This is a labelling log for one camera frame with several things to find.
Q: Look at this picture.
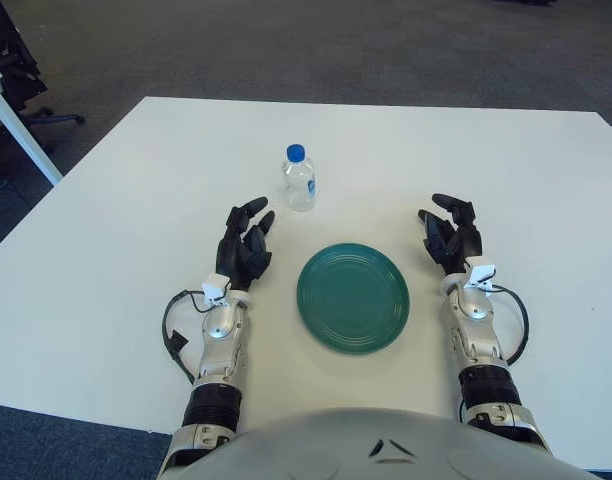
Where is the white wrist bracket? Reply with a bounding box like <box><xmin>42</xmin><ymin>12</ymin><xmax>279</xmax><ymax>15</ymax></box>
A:
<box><xmin>201</xmin><ymin>273</ymin><xmax>230</xmax><ymax>307</ymax></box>
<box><xmin>463</xmin><ymin>255</ymin><xmax>500</xmax><ymax>292</ymax></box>

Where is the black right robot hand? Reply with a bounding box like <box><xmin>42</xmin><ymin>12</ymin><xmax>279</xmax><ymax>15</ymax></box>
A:
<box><xmin>417</xmin><ymin>193</ymin><xmax>485</xmax><ymax>276</ymax></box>

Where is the silver robot torso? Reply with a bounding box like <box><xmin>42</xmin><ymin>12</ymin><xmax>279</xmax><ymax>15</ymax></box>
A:
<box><xmin>170</xmin><ymin>405</ymin><xmax>612</xmax><ymax>480</ymax></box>

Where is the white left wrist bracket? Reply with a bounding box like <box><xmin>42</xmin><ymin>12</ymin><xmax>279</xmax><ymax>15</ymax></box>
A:
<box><xmin>201</xmin><ymin>273</ymin><xmax>230</xmax><ymax>307</ymax></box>

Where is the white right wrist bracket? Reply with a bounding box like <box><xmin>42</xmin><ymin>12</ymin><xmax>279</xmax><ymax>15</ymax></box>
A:
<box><xmin>463</xmin><ymin>255</ymin><xmax>500</xmax><ymax>292</ymax></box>

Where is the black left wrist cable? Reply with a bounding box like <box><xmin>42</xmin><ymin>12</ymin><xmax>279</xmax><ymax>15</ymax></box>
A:
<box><xmin>160</xmin><ymin>288</ymin><xmax>208</xmax><ymax>386</ymax></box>

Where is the black office chair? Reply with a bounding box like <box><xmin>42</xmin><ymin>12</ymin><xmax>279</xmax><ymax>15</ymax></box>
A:
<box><xmin>0</xmin><ymin>0</ymin><xmax>86</xmax><ymax>151</ymax></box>

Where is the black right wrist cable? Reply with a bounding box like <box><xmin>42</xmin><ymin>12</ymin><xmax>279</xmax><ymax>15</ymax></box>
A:
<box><xmin>490</xmin><ymin>284</ymin><xmax>531</xmax><ymax>366</ymax></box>

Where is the clear bottle with blue cap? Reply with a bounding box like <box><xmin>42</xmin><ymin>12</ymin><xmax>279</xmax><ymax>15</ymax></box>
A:
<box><xmin>279</xmin><ymin>143</ymin><xmax>318</xmax><ymax>213</ymax></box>

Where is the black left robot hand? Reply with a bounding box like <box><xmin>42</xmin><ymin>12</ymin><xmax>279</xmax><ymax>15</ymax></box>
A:
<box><xmin>214</xmin><ymin>196</ymin><xmax>277</xmax><ymax>292</ymax></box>

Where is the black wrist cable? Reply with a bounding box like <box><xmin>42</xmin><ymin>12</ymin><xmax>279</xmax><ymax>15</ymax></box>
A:
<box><xmin>490</xmin><ymin>284</ymin><xmax>531</xmax><ymax>366</ymax></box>
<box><xmin>160</xmin><ymin>288</ymin><xmax>208</xmax><ymax>386</ymax></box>

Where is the green round plate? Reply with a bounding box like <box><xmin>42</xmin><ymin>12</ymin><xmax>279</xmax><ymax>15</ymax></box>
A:
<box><xmin>296</xmin><ymin>242</ymin><xmax>411</xmax><ymax>357</ymax></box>

